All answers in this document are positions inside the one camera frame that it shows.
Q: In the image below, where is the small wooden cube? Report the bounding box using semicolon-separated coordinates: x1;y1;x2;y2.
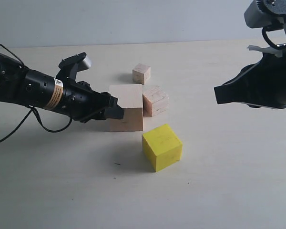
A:
132;63;151;84

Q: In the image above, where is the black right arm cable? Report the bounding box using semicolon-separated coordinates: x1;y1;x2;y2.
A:
262;23;286;50

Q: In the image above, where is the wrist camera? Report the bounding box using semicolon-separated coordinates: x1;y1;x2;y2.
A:
56;52;92;80
244;0;286;29

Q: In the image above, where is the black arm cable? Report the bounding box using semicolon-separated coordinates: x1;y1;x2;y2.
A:
0;43;73;146
262;23;286;50

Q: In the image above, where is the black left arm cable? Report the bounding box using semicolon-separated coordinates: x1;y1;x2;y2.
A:
0;43;73;146

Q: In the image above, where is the large wooden cube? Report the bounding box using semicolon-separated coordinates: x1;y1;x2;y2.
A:
109;84;143;132

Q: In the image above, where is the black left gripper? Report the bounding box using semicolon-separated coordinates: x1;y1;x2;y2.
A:
61;81;124;123

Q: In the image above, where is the yellow cube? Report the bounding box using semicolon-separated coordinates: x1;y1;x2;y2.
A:
142;124;183;172

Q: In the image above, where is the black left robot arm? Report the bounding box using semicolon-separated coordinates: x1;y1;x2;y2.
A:
0;52;124;123

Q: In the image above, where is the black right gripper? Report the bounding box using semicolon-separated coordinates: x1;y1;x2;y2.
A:
214;47;286;109

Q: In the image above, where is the medium wooden cube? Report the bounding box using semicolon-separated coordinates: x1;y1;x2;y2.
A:
143;85;169;117

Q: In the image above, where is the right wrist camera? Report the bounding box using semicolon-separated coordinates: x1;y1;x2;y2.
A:
244;0;286;29

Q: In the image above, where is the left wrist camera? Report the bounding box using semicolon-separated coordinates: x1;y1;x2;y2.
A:
56;52;92;80

